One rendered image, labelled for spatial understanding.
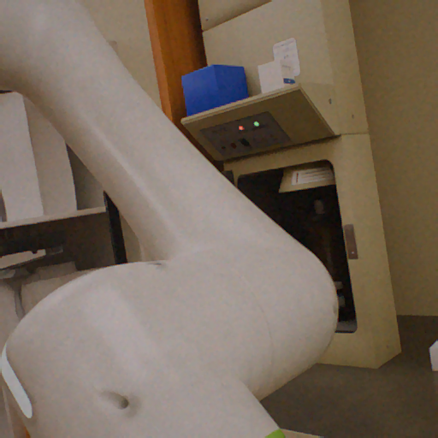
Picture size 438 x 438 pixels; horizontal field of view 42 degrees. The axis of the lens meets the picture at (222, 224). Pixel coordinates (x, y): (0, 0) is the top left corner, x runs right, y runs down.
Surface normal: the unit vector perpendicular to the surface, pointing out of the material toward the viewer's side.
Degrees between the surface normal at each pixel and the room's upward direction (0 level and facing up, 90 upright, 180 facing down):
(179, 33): 90
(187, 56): 90
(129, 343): 53
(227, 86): 90
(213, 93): 90
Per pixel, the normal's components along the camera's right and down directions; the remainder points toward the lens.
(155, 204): -0.47, -0.14
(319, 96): 0.72, -0.08
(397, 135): -0.67, 0.15
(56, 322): -0.12, -0.40
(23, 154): 0.17, 0.14
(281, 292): 0.59, -0.48
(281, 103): -0.36, 0.80
